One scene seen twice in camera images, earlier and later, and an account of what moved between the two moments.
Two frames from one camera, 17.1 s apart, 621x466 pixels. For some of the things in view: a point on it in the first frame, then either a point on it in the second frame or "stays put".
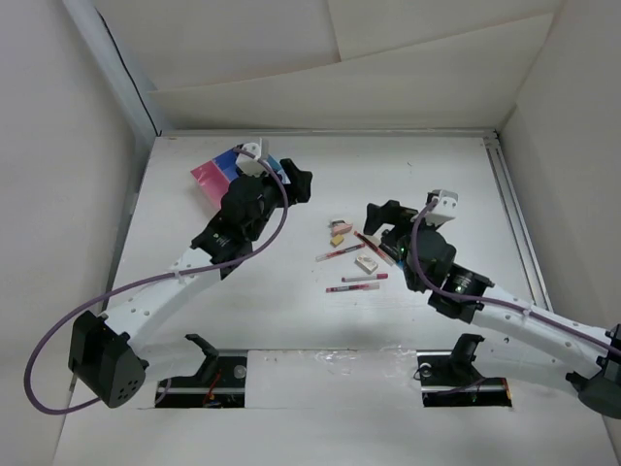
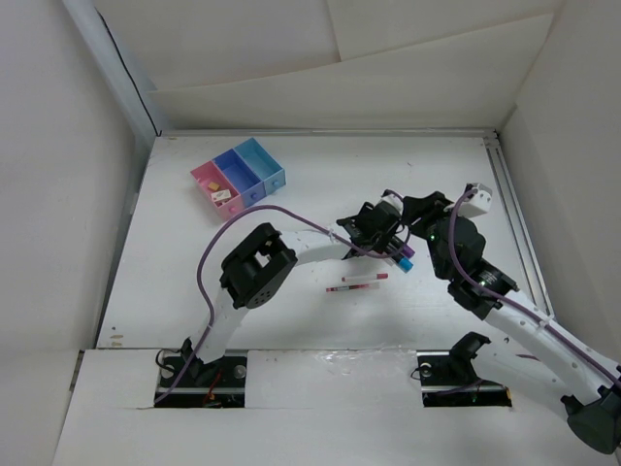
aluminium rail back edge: x=335 y=134 stays put
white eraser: x=366 y=264 -> x=219 y=195
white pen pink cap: x=377 y=276 stays put
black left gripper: x=300 y=180 -> x=377 y=248
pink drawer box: x=212 y=182 stays put
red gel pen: x=372 y=285 stays put
